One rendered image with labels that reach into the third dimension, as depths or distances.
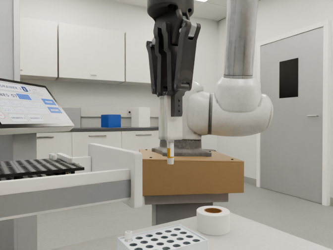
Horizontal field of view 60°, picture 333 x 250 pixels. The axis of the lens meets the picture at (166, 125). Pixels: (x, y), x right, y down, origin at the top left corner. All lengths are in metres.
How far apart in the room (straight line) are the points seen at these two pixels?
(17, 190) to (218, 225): 0.38
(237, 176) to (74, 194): 0.57
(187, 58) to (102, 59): 3.73
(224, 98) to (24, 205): 0.69
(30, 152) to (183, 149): 0.89
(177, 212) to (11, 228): 0.89
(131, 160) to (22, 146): 1.06
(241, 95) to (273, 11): 3.73
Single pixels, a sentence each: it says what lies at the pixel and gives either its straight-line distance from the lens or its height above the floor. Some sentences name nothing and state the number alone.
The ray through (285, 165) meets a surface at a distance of 4.25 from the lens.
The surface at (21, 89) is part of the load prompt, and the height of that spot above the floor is 1.15.
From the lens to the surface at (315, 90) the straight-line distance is 3.94.
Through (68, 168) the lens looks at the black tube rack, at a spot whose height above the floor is 0.90.
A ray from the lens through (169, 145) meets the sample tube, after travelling 0.46.
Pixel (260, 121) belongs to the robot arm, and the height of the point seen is 0.99.
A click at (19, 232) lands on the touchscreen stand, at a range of 1.66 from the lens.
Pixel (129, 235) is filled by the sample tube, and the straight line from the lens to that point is 0.50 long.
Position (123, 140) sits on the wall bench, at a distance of 3.78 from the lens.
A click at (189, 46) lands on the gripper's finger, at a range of 0.43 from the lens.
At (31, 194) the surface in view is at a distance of 0.54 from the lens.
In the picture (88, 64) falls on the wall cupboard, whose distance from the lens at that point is 4.09.
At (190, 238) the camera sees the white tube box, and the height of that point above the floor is 0.80.
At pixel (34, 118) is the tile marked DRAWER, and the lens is 1.53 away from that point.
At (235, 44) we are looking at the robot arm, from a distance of 1.01.
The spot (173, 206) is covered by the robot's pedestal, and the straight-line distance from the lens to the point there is 1.02.
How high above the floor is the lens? 0.99
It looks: 1 degrees down
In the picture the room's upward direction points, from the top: straight up
